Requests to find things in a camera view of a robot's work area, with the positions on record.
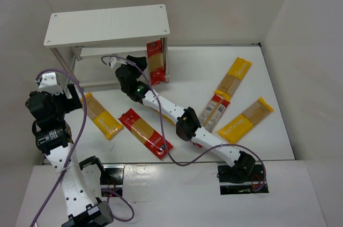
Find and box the yellow spaghetti bag upper right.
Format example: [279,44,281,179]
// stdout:
[214,57,252,101]

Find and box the red spaghetti bag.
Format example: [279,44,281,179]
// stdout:
[147,40,166,86]
[119,109,174,160]

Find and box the red spaghetti bag label side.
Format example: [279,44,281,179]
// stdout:
[198,94,230,133]

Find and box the white two-tier shelf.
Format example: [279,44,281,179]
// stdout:
[44,4,170,92]

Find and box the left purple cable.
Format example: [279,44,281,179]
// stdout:
[29,69,135,227]

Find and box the yellow spaghetti bag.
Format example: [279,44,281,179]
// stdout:
[145,104,182,125]
[85,93,123,140]
[218,97,274,144]
[214,57,252,101]

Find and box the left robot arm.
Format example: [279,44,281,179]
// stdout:
[25,82,113,226]

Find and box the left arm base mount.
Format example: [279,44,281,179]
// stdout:
[100,164,124,197]

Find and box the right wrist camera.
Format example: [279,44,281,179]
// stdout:
[108,57,125,70]

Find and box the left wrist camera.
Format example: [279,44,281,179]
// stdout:
[36,72,64,96]

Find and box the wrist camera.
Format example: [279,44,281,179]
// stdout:
[36,72,64,96]
[108,57,125,70]

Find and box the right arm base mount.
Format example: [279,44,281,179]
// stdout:
[217,164,269,195]

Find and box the yellow spaghetti bag centre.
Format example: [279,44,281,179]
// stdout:
[145,104,182,125]

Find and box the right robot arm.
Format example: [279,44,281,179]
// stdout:
[110,54,256,181]

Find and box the red spaghetti bag top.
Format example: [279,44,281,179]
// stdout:
[147,40,166,86]

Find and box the red spaghetti bag lower centre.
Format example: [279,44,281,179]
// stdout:
[119,109,174,160]

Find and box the yellow spaghetti bag left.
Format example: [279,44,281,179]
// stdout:
[85,93,123,140]

